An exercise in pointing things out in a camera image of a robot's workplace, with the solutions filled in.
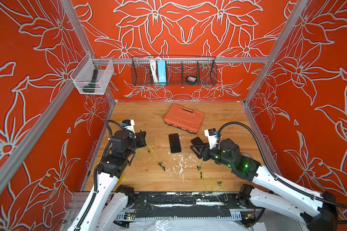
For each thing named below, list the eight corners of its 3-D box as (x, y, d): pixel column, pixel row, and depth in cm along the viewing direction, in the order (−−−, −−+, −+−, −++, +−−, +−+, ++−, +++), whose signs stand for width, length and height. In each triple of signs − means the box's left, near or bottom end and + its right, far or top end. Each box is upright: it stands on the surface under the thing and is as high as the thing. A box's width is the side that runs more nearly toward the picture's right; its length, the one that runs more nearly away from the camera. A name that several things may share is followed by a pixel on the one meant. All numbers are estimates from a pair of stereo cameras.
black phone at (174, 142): (170, 153, 92) (170, 151, 91) (168, 135, 101) (168, 133, 99) (181, 152, 93) (181, 150, 91) (178, 134, 102) (178, 132, 100)
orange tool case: (163, 123, 108) (163, 119, 104) (174, 106, 119) (174, 102, 115) (195, 136, 100) (196, 132, 96) (203, 117, 111) (205, 113, 107)
